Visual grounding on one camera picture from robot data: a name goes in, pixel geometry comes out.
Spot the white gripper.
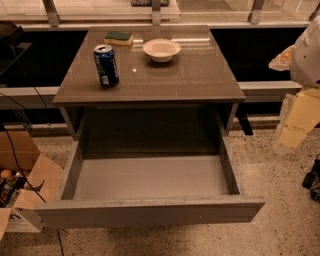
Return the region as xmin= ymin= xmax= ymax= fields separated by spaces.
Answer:
xmin=268 ymin=16 xmax=320 ymax=154

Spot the blue pepsi can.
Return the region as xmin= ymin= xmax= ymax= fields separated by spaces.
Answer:
xmin=94 ymin=44 xmax=119 ymax=88

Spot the open grey top drawer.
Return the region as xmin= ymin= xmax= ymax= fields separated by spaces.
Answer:
xmin=34 ymin=107 xmax=266 ymax=230

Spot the black power adapter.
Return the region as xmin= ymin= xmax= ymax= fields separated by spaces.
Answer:
xmin=302 ymin=156 xmax=320 ymax=201

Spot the white ceramic bowl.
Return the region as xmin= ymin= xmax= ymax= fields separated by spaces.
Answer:
xmin=143 ymin=39 xmax=181 ymax=63

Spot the green yellow sponge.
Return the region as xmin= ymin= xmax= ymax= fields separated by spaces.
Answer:
xmin=104 ymin=31 xmax=133 ymax=46

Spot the cardboard box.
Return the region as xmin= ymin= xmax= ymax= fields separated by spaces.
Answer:
xmin=0 ymin=131 xmax=63 ymax=239

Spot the dark device on left shelf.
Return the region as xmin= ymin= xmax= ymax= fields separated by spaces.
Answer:
xmin=0 ymin=21 xmax=24 ymax=46

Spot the orange fruit in box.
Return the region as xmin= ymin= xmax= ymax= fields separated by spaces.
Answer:
xmin=0 ymin=169 xmax=13 ymax=179

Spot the black cable on floor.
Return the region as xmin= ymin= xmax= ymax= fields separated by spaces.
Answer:
xmin=0 ymin=43 xmax=65 ymax=256

